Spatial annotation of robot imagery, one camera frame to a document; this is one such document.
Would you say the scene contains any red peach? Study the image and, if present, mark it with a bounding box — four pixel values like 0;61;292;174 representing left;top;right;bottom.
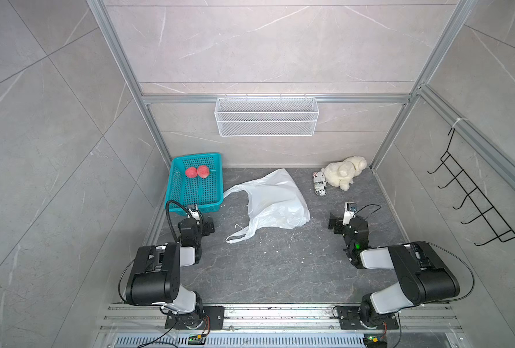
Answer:
196;165;210;178
185;167;198;178

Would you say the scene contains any white printed plastic bag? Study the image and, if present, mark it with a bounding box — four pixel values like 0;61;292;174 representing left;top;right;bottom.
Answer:
223;168;311;244

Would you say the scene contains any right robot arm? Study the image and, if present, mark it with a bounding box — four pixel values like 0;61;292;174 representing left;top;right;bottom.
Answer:
328;215;460;329

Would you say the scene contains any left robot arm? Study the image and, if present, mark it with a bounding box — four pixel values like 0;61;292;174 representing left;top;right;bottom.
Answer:
118;217;215;330

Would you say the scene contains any teal plastic basket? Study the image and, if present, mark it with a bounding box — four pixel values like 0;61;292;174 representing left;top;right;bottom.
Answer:
165;153;224;213

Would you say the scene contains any white plush toy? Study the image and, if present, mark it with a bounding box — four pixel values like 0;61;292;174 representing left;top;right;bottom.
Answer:
321;156;368;191

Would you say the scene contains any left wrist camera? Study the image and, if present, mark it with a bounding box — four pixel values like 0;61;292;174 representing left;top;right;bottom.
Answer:
186;204;202;221

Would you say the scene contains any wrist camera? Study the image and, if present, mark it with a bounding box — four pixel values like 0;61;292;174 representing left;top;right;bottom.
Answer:
342;202;357;226
186;204;202;221

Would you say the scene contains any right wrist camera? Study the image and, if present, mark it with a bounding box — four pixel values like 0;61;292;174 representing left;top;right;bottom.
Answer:
342;202;357;226

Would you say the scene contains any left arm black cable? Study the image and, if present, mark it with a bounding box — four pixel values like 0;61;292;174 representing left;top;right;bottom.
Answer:
165;199;193;243

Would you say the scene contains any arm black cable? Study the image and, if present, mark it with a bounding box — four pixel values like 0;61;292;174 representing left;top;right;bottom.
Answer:
426;241;476;303
165;199;193;243

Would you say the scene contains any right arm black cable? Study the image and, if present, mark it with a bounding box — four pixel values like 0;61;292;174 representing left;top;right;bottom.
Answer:
426;241;476;303

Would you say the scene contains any white wire mesh shelf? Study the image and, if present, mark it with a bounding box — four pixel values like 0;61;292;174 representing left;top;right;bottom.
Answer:
214;97;319;137

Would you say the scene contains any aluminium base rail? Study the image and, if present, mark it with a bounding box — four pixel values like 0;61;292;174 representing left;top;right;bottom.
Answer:
91;304;471;347

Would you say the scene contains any black wire hook rack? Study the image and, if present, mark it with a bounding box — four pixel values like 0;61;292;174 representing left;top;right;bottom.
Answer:
427;128;515;247

